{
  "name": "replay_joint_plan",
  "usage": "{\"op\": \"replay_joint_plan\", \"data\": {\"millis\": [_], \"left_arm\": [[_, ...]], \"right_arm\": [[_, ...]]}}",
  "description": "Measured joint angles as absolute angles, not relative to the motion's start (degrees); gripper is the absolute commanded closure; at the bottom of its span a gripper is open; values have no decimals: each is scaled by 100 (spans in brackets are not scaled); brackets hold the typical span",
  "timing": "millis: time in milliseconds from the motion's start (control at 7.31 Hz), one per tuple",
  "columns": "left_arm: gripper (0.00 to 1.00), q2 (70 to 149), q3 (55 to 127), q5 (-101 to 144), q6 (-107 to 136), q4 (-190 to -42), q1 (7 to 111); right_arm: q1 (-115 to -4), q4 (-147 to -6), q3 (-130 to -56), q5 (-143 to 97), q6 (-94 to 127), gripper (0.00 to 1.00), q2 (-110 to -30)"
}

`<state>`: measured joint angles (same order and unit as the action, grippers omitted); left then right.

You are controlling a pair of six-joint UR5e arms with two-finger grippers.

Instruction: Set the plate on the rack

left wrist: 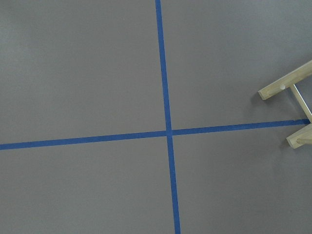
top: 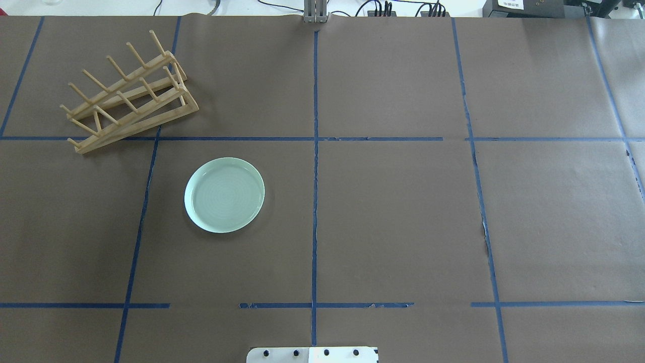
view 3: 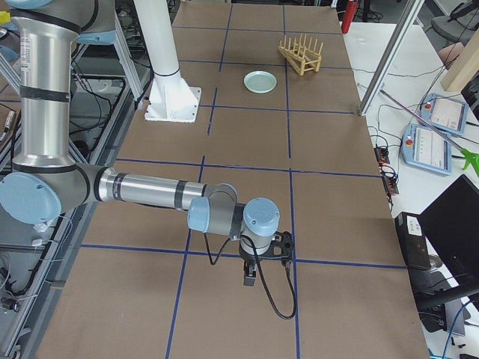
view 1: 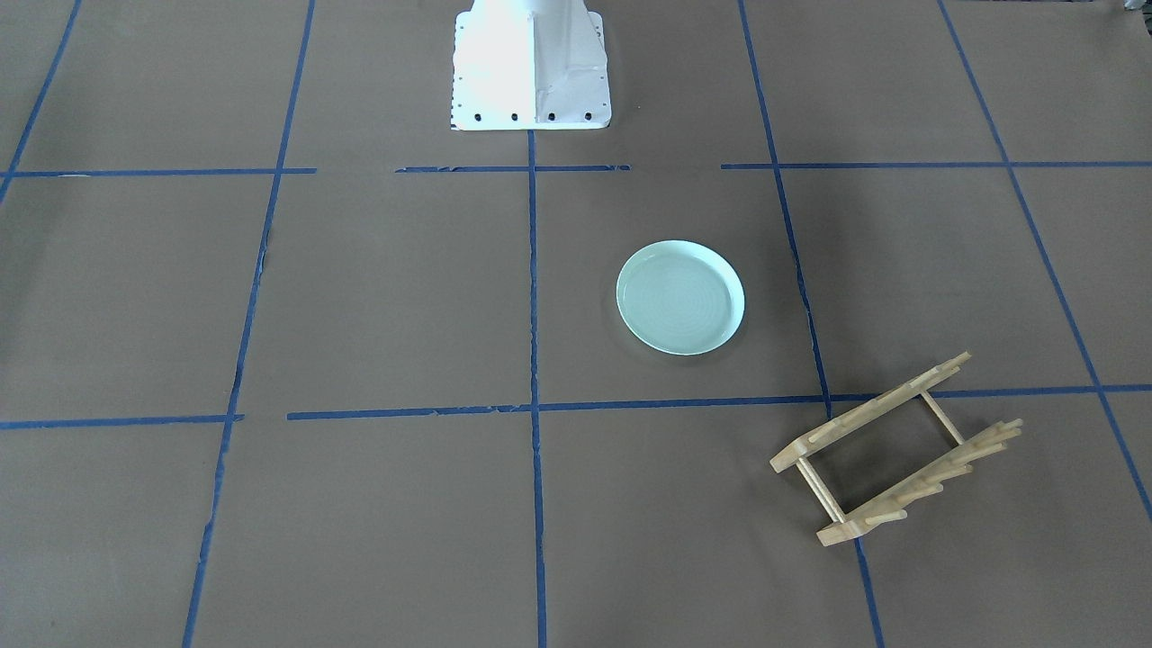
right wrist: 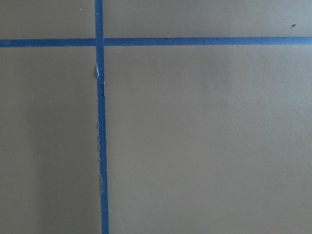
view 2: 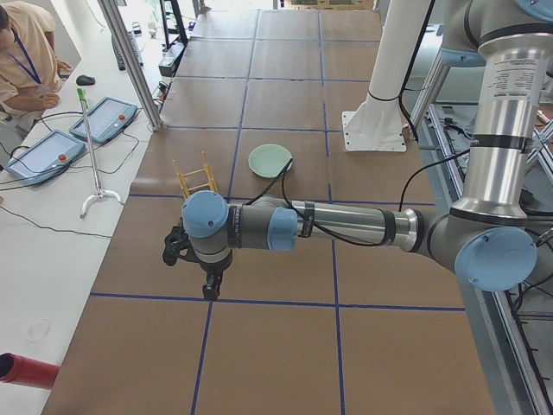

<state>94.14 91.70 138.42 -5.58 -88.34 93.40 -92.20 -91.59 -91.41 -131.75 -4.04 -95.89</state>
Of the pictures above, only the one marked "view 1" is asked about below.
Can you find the pale green round plate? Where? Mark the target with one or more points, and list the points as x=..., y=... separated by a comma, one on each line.
x=680, y=298

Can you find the wooden dish rack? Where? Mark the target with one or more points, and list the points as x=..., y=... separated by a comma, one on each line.
x=867, y=465

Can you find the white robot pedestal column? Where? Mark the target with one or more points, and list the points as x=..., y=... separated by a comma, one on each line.
x=522, y=65

